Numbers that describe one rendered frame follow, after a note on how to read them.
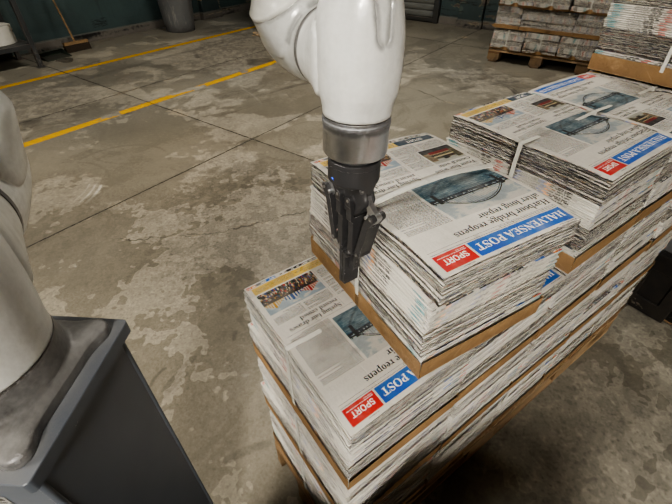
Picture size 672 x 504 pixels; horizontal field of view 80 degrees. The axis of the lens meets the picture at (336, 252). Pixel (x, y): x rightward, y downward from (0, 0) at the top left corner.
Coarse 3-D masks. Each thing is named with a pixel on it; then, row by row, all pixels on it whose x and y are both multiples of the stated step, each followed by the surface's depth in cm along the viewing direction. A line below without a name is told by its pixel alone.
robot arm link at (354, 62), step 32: (320, 0) 43; (352, 0) 40; (384, 0) 41; (320, 32) 44; (352, 32) 42; (384, 32) 42; (320, 64) 46; (352, 64) 43; (384, 64) 44; (320, 96) 49; (352, 96) 46; (384, 96) 46
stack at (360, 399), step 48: (624, 240) 102; (288, 288) 82; (336, 288) 82; (576, 288) 98; (288, 336) 73; (336, 336) 73; (528, 336) 93; (576, 336) 136; (288, 384) 80; (336, 384) 65; (384, 384) 65; (432, 384) 70; (480, 384) 91; (528, 384) 127; (288, 432) 102; (336, 432) 64; (384, 432) 67; (432, 432) 87; (480, 432) 122; (336, 480) 78; (384, 480) 83; (432, 480) 118
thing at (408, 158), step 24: (408, 144) 80; (432, 144) 81; (312, 168) 76; (384, 168) 73; (408, 168) 73; (432, 168) 73; (312, 192) 79; (312, 216) 82; (336, 240) 75; (336, 264) 80
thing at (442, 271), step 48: (480, 192) 67; (528, 192) 67; (384, 240) 61; (432, 240) 56; (480, 240) 56; (528, 240) 57; (384, 288) 65; (432, 288) 54; (480, 288) 58; (528, 288) 69; (432, 336) 60
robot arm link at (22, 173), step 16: (0, 96) 47; (0, 112) 45; (0, 128) 45; (16, 128) 48; (0, 144) 46; (16, 144) 48; (0, 160) 46; (16, 160) 48; (0, 176) 46; (16, 176) 48; (0, 192) 45; (16, 192) 48; (16, 208) 46
